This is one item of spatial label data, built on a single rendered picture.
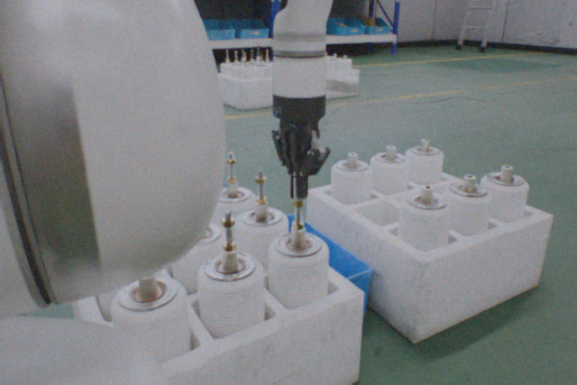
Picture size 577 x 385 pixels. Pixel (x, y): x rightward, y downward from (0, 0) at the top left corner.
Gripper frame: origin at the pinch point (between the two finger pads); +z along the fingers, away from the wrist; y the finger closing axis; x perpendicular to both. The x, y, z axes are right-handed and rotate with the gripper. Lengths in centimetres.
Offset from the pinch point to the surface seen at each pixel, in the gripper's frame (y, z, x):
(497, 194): 0, 12, 49
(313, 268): 4.8, 11.4, -0.2
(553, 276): 6, 35, 68
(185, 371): 8.4, 17.7, -21.7
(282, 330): 7.9, 17.7, -7.3
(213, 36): -429, 4, 156
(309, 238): -0.4, 9.6, 2.5
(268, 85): -198, 21, 101
